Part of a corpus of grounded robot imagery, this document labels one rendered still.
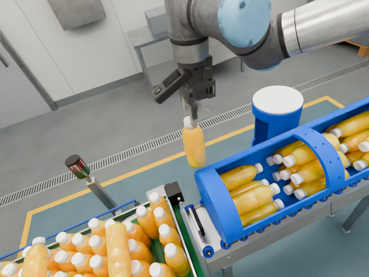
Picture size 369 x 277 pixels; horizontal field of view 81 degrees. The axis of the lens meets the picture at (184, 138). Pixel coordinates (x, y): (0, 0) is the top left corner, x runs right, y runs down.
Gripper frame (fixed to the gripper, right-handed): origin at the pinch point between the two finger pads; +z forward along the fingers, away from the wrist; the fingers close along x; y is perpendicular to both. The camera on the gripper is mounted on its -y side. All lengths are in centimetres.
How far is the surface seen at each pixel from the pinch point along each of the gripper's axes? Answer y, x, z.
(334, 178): 41, -26, 24
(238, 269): 19, -16, 141
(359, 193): 66, -28, 49
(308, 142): 39.0, -13.3, 16.2
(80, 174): -45, 22, 28
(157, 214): -19.3, -7.1, 33.3
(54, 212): -124, 107, 158
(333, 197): 52, -25, 45
